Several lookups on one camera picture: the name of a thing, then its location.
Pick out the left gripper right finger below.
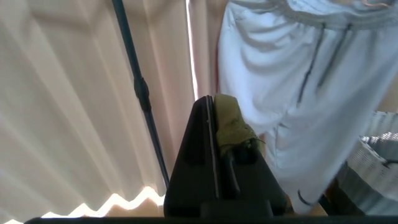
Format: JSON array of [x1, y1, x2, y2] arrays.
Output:
[[217, 138, 289, 217]]

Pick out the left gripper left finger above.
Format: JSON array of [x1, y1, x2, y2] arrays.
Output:
[[164, 95, 220, 218]]

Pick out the green garment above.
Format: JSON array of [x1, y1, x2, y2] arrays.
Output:
[[213, 93, 266, 156]]

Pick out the pale grey shorts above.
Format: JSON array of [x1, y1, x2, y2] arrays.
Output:
[[217, 0, 398, 215]]

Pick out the pink clothes hanger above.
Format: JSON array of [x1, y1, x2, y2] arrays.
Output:
[[362, 0, 391, 9]]

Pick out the black clothes rack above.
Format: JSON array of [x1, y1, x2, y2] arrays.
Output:
[[111, 0, 335, 216]]

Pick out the white laundry basket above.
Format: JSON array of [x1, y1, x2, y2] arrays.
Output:
[[334, 110, 398, 216]]

